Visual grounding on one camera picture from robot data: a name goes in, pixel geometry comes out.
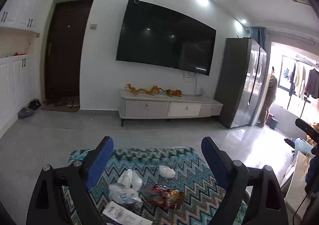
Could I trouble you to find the hanging clothes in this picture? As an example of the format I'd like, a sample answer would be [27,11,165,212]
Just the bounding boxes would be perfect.
[289,61,318,99]

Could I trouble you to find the clear white plastic bag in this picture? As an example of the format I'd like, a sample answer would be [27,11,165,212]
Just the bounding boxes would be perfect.
[109,169,143,205]

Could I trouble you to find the brown orange snack packet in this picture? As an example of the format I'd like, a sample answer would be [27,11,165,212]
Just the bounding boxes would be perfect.
[164,189,185,209]

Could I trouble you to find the zigzag patterned teal rug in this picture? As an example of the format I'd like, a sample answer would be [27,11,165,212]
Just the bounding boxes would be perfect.
[62,146,249,225]

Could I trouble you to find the golden dragon ornament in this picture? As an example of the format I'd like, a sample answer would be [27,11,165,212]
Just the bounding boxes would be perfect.
[124,84,163,96]

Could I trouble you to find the white TV cabinet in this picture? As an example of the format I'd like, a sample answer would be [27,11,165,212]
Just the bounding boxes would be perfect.
[118,89,223,121]

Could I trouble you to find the dark brown entrance door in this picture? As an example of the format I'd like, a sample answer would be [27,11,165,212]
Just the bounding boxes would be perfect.
[44,0,93,106]

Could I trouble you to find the white shoe cabinet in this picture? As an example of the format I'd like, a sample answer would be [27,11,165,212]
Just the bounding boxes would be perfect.
[1,0,44,135]

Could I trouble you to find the red clear snack wrapper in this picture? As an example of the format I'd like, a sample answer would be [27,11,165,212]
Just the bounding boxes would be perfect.
[141,185,174,210]

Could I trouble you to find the large black wall television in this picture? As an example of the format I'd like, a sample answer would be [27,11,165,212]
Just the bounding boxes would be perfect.
[116,0,216,76]

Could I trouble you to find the white milk carton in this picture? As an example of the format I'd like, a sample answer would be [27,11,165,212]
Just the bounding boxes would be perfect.
[102,201,153,225]

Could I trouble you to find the person in olive jacket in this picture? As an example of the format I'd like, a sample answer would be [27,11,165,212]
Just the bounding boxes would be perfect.
[256,67,278,128]

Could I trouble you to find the blue curtain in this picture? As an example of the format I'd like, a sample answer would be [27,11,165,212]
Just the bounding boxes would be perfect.
[250,26,267,51]

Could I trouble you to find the grey slipper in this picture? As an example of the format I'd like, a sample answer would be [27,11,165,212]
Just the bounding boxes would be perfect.
[17,108,35,119]

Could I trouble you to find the crumpled white tissue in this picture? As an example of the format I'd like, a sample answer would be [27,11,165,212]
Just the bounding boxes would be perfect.
[159,166,176,179]

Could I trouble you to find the teal plastic bucket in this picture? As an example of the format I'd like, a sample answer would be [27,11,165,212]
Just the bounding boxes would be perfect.
[266,114,279,130]

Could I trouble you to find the brown door mat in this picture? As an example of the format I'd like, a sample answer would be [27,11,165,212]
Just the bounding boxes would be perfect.
[41,103,80,113]

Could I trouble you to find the television power cables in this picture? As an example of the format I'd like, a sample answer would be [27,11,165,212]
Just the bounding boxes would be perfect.
[183,70,199,95]

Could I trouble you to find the grey double-door refrigerator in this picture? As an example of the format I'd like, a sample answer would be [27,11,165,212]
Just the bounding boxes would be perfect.
[214,37,267,128]

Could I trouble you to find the beige shoes pair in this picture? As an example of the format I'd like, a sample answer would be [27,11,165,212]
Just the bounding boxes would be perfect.
[67,96,80,108]

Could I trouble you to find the wall light switch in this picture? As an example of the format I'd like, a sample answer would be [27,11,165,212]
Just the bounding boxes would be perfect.
[90,23,97,30]

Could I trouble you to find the black shoes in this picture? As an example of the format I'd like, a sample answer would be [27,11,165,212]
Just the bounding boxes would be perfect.
[28,99,41,111]

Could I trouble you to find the golden lion ornament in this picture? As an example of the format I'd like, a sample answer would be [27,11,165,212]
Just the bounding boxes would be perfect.
[164,89,182,97]

